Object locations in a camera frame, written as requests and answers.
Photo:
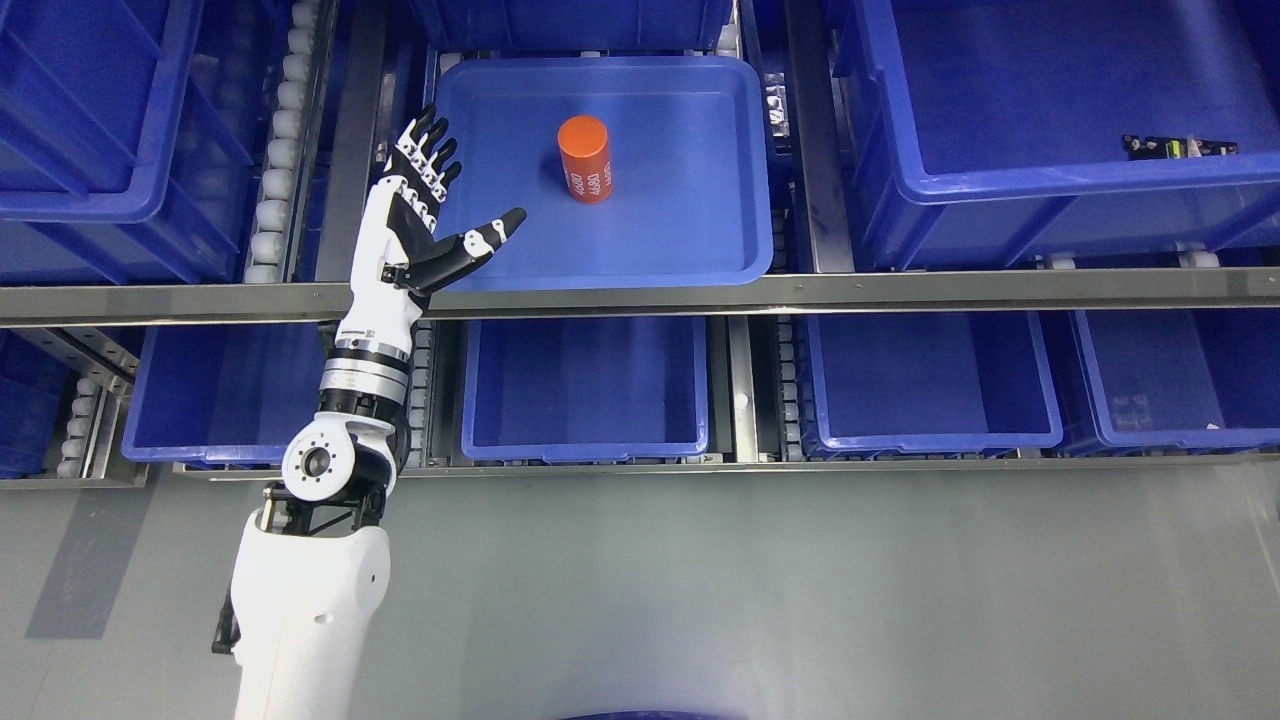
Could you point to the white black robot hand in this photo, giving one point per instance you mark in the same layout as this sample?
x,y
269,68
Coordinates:
x,y
400,257

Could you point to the orange cylindrical capacitor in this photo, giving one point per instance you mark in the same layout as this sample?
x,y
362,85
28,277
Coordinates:
x,y
585,152

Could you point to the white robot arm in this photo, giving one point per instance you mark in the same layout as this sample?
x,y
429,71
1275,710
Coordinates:
x,y
313,563

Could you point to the white roller conveyor track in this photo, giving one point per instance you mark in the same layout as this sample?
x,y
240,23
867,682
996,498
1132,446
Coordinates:
x,y
270,241

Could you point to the blue bin lower centre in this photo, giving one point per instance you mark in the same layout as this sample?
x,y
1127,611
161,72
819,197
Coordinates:
x,y
586,389

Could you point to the blue bin lower left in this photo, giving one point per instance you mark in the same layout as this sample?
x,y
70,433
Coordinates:
x,y
223,395

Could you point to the blue bin top centre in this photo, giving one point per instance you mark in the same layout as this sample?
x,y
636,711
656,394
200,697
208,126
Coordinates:
x,y
555,26

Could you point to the shallow blue plastic tray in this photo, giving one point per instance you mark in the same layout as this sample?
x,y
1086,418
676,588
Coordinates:
x,y
690,202

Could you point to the large blue bin upper left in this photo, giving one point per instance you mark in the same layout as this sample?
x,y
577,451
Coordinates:
x,y
128,130

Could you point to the large blue bin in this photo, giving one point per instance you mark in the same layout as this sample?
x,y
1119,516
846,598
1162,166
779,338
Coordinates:
x,y
988,133
128,130

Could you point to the blue bin lower centre-right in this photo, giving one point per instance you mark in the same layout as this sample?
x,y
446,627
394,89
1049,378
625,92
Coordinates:
x,y
916,384

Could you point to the large blue bin upper right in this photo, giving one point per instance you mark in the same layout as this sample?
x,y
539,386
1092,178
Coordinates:
x,y
988,133

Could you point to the small black electronic part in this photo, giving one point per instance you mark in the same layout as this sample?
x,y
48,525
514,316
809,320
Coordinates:
x,y
1163,147

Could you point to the blue bin lower far right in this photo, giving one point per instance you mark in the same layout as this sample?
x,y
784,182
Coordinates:
x,y
1192,380

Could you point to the metal shelf front rail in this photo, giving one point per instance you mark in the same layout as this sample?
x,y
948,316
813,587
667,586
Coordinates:
x,y
794,294

